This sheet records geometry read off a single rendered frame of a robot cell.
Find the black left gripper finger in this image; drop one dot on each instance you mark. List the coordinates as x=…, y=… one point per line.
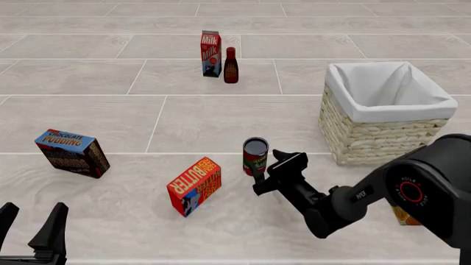
x=51, y=232
x=6, y=218

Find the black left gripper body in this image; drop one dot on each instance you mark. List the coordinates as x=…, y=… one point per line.
x=33, y=260

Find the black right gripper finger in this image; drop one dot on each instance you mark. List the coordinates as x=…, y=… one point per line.
x=282, y=156
x=258, y=175

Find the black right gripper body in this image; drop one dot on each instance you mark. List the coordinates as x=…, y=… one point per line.
x=287, y=171

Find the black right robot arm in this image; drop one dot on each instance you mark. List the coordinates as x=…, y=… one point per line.
x=423, y=187

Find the tomato sauce can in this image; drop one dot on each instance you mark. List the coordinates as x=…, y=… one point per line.
x=254, y=154

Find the wicker basket with white liner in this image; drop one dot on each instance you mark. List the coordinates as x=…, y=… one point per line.
x=379, y=132

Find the dark red sauce bottle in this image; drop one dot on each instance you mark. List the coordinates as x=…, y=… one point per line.
x=230, y=69

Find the red yellow butter box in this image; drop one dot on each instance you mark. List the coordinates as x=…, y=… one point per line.
x=193, y=185

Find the chocolate pudding box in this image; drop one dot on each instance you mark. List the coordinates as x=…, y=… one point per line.
x=71, y=154

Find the orange juice carton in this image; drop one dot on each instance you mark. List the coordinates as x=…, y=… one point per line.
x=403, y=216

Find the red white milk carton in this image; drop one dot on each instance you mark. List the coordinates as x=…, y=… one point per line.
x=210, y=52

